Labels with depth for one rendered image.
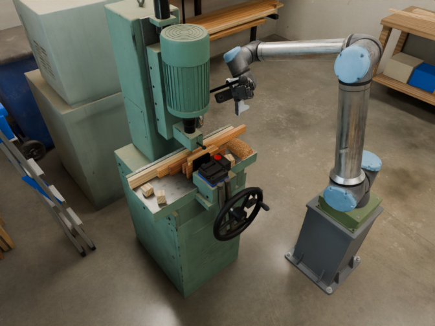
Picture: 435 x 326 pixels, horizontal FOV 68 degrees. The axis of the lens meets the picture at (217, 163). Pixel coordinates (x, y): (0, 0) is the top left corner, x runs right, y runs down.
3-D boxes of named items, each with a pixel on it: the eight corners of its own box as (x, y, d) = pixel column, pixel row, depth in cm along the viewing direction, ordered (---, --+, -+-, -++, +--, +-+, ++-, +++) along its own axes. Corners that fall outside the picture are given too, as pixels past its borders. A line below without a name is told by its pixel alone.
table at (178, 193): (167, 238, 129) (166, 229, 125) (129, 194, 146) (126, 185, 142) (270, 171, 159) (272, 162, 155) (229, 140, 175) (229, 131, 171)
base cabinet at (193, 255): (184, 300, 196) (175, 230, 148) (135, 237, 228) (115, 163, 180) (238, 257, 218) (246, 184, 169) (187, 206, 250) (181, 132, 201)
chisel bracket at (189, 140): (191, 154, 145) (190, 140, 139) (173, 139, 153) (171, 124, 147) (204, 147, 149) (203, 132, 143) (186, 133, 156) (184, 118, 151)
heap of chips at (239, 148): (242, 160, 155) (243, 154, 153) (223, 145, 163) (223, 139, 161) (255, 152, 160) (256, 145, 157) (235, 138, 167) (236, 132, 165)
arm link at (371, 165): (375, 180, 168) (388, 155, 156) (362, 200, 158) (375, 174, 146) (347, 167, 175) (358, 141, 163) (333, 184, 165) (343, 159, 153)
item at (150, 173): (131, 189, 140) (129, 181, 137) (129, 186, 141) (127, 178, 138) (233, 135, 169) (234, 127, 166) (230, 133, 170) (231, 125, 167)
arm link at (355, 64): (367, 198, 156) (389, 37, 114) (352, 220, 146) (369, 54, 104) (336, 187, 165) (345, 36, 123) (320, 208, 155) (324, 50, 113)
